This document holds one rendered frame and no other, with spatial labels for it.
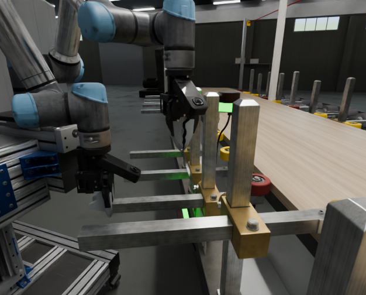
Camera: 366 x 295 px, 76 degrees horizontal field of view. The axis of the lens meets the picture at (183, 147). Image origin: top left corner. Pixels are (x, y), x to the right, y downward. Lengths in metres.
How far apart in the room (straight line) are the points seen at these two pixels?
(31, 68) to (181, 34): 0.37
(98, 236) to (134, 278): 1.24
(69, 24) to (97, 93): 0.49
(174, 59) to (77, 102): 0.24
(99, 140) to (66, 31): 0.55
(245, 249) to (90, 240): 0.25
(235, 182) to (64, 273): 1.21
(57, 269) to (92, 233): 1.11
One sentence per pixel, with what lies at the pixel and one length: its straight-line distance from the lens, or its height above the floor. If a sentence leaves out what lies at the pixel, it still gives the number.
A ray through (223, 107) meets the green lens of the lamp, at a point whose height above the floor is 1.11.
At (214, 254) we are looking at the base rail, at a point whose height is 0.70.
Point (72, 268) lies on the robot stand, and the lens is 1.51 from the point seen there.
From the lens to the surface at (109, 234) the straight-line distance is 0.42.
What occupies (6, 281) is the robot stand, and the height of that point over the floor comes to 0.36.
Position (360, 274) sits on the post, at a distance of 0.23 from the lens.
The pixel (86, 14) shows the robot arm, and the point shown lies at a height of 1.31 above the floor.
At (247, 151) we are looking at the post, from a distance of 0.42.
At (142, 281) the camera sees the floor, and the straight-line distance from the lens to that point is 1.63.
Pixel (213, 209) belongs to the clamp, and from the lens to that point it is 0.67.
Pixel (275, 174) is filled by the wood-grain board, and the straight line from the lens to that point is 0.79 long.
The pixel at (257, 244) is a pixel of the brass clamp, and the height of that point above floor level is 0.95.
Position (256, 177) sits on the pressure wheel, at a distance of 0.72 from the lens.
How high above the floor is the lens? 1.22
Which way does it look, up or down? 19 degrees down
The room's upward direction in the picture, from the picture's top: straight up
